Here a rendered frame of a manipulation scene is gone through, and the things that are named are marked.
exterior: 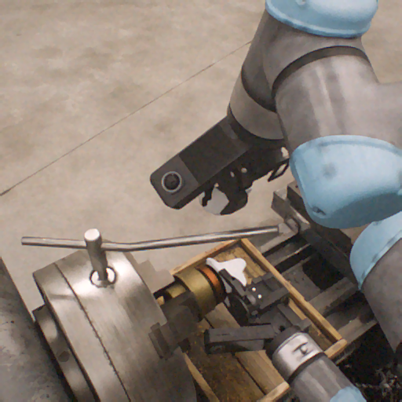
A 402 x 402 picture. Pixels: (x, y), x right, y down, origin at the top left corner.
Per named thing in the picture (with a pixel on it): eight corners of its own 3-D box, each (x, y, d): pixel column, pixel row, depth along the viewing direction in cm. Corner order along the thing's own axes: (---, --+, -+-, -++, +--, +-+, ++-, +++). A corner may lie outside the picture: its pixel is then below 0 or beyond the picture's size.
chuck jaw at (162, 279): (118, 310, 75) (85, 254, 80) (119, 321, 79) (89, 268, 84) (176, 279, 79) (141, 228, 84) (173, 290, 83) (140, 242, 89)
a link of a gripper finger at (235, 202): (235, 220, 58) (257, 187, 50) (226, 224, 58) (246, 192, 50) (216, 190, 59) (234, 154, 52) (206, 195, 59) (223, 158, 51)
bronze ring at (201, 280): (187, 311, 73) (232, 283, 77) (155, 272, 79) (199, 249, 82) (187, 340, 80) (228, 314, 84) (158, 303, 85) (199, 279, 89)
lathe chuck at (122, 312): (155, 471, 74) (126, 381, 53) (78, 333, 94) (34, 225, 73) (201, 438, 78) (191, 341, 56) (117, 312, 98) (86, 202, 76)
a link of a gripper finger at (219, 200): (246, 212, 65) (268, 180, 56) (211, 230, 62) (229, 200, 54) (234, 195, 65) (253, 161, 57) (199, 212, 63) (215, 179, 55)
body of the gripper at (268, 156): (282, 180, 57) (324, 122, 46) (225, 209, 54) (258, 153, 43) (247, 133, 59) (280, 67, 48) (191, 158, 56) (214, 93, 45)
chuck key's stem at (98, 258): (97, 294, 66) (81, 239, 58) (101, 282, 67) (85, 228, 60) (112, 295, 66) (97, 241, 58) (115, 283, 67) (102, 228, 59)
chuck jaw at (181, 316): (140, 348, 73) (162, 361, 62) (126, 319, 73) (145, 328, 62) (197, 313, 77) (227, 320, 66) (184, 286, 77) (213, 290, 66)
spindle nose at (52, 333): (100, 455, 72) (67, 396, 57) (51, 356, 85) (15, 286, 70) (116, 444, 73) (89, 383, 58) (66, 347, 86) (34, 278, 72)
